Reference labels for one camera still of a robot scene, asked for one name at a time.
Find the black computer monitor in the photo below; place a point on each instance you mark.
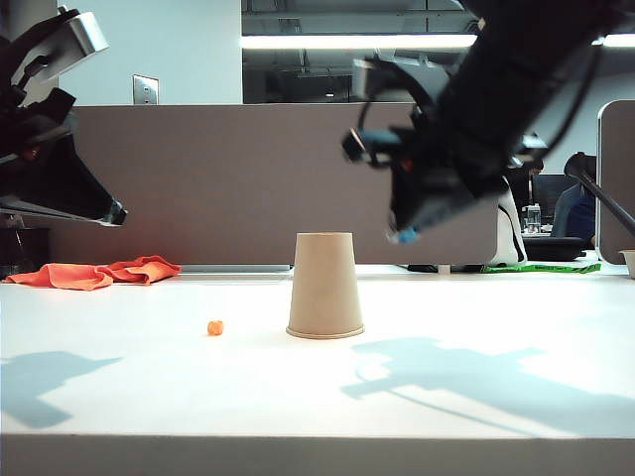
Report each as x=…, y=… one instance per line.
x=548, y=188
x=521, y=191

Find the blue translucent die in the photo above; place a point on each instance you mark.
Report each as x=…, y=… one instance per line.
x=409, y=236

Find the brown paper cup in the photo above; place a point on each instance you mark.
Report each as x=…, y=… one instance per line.
x=325, y=287

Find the metal wall plate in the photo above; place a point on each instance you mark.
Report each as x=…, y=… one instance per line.
x=146, y=89

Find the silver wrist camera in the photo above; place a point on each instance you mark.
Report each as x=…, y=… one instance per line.
x=372, y=74
x=82, y=35

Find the grey partition with white edge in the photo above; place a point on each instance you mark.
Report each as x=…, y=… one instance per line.
x=620, y=163

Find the beige paper bowl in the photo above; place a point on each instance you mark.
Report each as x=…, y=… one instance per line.
x=629, y=263

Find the white partition foot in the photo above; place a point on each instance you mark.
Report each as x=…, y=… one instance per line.
x=444, y=270

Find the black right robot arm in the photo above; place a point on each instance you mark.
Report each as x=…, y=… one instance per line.
x=516, y=74

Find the orange cloth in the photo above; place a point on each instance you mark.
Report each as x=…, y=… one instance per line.
x=74, y=276

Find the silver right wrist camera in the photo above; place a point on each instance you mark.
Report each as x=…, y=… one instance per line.
x=372, y=74

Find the black diagonal pole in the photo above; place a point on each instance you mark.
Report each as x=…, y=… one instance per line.
x=605, y=198

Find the green tape strip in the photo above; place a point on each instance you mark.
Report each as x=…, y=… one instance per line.
x=546, y=268

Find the long ceiling light strip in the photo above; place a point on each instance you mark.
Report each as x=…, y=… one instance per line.
x=322, y=41

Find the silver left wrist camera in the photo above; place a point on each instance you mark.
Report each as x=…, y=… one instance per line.
x=82, y=35

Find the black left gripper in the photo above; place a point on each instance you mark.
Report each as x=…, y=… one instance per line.
x=35, y=124

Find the flat black object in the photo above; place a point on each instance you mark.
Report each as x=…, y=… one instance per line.
x=421, y=268

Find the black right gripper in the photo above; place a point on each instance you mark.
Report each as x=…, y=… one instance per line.
x=436, y=168

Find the clear water bottle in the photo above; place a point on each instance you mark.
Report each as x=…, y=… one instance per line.
x=532, y=220

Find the wide grey desk partition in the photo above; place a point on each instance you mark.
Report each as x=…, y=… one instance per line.
x=223, y=183

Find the person in dark blue shirt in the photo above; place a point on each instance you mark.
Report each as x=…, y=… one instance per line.
x=570, y=213

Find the orange die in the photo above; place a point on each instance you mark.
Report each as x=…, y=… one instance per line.
x=215, y=328

